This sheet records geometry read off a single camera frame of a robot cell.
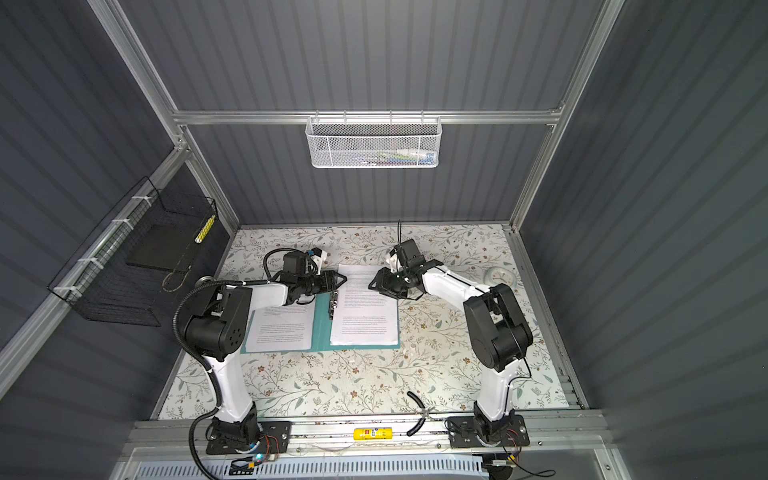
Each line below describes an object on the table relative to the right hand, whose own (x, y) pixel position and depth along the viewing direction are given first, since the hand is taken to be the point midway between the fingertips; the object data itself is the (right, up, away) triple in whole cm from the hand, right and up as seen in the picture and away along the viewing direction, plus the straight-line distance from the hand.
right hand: (376, 289), depth 91 cm
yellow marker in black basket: (-47, +18, -10) cm, 51 cm away
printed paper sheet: (-4, -9, +3) cm, 11 cm away
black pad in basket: (-55, +13, -14) cm, 58 cm away
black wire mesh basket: (-60, +7, -19) cm, 63 cm away
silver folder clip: (-14, -3, +8) cm, 17 cm away
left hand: (-12, +3, +9) cm, 16 cm away
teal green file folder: (-16, -14, 0) cm, 22 cm away
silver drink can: (-51, +3, -4) cm, 51 cm away
